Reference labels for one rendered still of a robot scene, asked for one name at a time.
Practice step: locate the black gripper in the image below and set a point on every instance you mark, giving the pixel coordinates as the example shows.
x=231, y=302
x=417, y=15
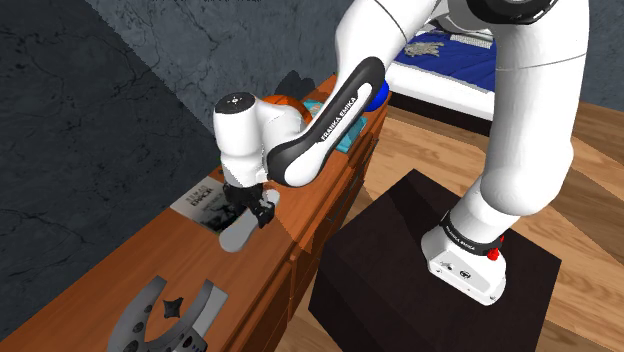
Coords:
x=240, y=196

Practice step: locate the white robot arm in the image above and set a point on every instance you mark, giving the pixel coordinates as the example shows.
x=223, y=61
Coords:
x=531, y=122

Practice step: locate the white oblong remote control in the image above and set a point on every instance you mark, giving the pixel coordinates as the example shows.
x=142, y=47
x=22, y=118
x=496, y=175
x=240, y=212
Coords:
x=239, y=236

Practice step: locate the grey and white book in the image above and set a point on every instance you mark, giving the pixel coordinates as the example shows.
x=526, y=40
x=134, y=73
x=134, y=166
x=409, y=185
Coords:
x=202, y=207

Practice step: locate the wooden chest of drawers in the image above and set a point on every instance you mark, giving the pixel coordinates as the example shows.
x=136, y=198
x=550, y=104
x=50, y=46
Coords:
x=195, y=263

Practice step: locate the orange ball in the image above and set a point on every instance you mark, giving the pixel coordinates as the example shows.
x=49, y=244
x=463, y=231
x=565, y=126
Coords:
x=292, y=104

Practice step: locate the teal book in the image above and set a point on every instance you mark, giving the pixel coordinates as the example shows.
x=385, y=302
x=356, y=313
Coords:
x=352, y=135

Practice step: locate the dark robot stand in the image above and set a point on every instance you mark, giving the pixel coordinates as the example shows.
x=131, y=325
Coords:
x=380, y=273

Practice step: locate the black star-shaped object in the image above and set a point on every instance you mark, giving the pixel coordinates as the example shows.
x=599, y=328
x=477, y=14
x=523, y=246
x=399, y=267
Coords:
x=172, y=307

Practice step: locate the grey horseshoe-shaped object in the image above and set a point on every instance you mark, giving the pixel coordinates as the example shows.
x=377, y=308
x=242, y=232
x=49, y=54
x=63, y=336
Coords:
x=139, y=317

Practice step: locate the blue ball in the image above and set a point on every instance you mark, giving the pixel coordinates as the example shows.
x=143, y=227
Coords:
x=382, y=97

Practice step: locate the bed with blue cover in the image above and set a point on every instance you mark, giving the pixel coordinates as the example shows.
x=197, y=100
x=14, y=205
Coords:
x=448, y=68

